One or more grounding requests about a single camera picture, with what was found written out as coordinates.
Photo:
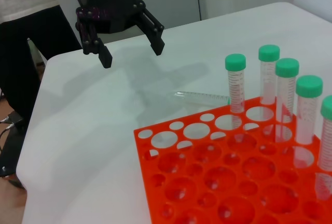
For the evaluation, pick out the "person in white shirt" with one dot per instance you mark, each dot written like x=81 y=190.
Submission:
x=15 y=53

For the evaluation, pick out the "orange test tube rack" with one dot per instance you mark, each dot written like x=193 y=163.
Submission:
x=197 y=169

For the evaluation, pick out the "green capped clear test tube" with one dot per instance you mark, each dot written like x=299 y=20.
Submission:
x=197 y=97
x=327 y=143
x=236 y=89
x=308 y=115
x=285 y=97
x=267 y=78

